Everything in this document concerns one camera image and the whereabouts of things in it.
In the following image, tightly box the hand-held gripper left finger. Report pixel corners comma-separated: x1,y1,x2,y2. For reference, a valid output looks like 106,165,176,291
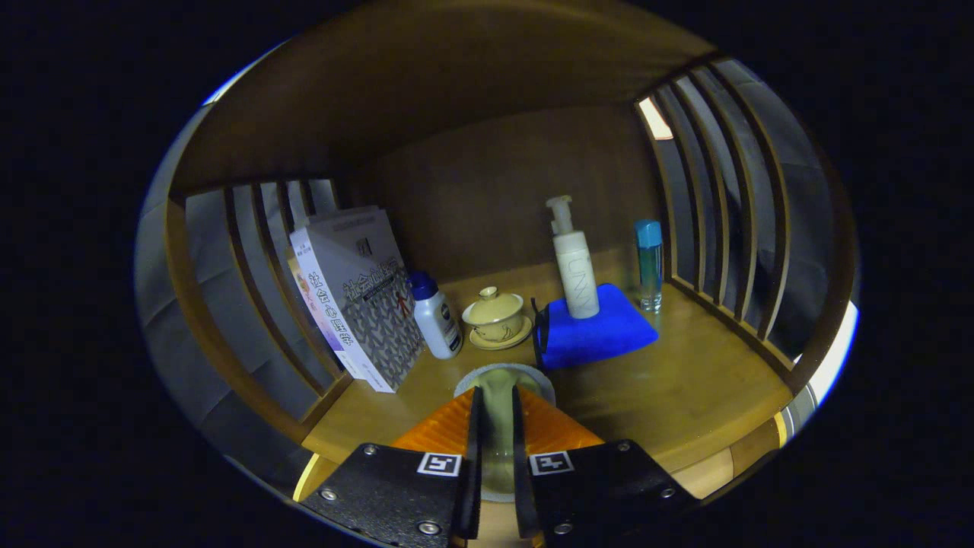
298,386,485,546

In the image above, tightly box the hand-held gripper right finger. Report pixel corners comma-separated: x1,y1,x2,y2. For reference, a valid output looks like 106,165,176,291
511,384,702,546

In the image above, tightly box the green ornament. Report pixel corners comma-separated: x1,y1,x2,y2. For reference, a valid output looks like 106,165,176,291
454,363,557,505

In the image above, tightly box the wooden countertop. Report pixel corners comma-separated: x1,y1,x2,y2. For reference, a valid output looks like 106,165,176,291
293,259,796,545

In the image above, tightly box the brown wooden cabinet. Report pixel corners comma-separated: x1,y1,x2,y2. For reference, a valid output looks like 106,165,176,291
137,0,861,503

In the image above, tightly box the blue folded cloth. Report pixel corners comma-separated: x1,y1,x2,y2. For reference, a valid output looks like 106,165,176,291
533,283,660,371

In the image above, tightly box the white patterned book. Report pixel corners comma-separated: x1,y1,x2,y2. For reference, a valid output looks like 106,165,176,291
290,205,427,394

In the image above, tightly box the white bottle with blue cap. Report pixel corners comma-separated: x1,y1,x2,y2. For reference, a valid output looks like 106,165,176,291
408,272,463,360

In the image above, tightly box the yellow lidded teacup with saucer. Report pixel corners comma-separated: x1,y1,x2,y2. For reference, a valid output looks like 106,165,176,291
461,286,534,351

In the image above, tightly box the purple book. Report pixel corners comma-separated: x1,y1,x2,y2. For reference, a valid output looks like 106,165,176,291
286,255,355,378

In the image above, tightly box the white pump bottle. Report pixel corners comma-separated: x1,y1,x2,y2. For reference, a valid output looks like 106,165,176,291
546,195,600,320

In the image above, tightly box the clear blue bottle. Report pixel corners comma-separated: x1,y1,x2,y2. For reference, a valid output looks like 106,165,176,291
634,219,665,314

